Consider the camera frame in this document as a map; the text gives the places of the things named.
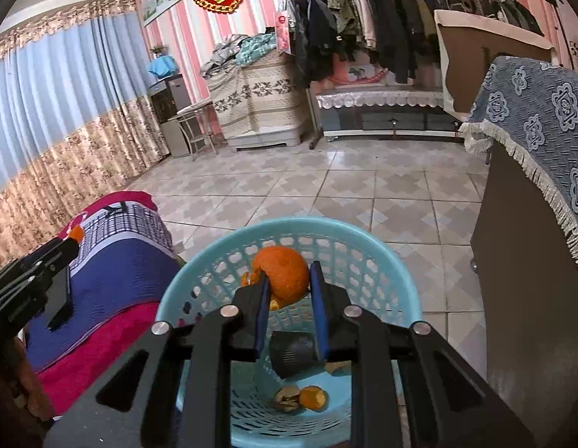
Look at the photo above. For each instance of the small metal side table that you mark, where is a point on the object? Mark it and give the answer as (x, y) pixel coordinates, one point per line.
(196, 131)

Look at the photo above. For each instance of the striped blue red bedspread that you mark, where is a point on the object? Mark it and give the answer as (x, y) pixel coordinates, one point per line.
(125, 264)

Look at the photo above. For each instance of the grey water dispenser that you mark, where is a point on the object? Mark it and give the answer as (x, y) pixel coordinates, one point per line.
(168, 96)

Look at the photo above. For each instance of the black rectangular case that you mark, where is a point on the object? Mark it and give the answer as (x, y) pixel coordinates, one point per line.
(59, 307)

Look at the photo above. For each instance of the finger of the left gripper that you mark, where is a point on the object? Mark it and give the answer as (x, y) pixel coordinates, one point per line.
(54, 256)

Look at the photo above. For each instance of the low lace-covered tv stand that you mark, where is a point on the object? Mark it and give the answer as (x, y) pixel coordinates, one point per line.
(385, 112)

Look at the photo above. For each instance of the small orange peel piece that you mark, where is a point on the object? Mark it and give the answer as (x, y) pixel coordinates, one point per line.
(76, 234)

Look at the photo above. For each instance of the brown cloth-covered furniture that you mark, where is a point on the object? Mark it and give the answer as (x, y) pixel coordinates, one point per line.
(469, 43)

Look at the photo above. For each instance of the patterned cloth covered cabinet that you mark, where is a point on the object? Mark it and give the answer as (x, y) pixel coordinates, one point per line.
(260, 105)

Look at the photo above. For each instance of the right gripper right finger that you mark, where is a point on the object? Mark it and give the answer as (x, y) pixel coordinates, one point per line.
(448, 404)

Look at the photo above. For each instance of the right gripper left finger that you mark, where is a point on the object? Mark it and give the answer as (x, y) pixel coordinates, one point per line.
(173, 386)

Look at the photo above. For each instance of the person's right hand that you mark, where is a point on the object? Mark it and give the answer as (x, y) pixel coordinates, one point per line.
(26, 414)

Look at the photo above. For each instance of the hanging dark clothes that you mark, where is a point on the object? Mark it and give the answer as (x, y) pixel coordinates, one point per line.
(397, 35)

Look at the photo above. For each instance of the blue covered water bottle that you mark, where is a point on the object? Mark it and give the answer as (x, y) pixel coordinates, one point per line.
(163, 67)

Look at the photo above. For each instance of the blue patterned fringe cloth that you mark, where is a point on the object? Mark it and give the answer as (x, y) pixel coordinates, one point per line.
(525, 242)

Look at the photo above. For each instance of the black ribbed paper cup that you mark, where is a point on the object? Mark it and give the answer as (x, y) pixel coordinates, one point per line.
(291, 353)

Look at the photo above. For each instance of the pile of folded clothes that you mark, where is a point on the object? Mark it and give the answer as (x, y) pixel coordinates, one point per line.
(238, 50)

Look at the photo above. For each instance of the blue floral curtain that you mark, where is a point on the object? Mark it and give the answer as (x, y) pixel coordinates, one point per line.
(76, 122)

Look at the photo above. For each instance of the orange peel cup piece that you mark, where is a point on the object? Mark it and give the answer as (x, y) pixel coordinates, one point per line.
(312, 398)

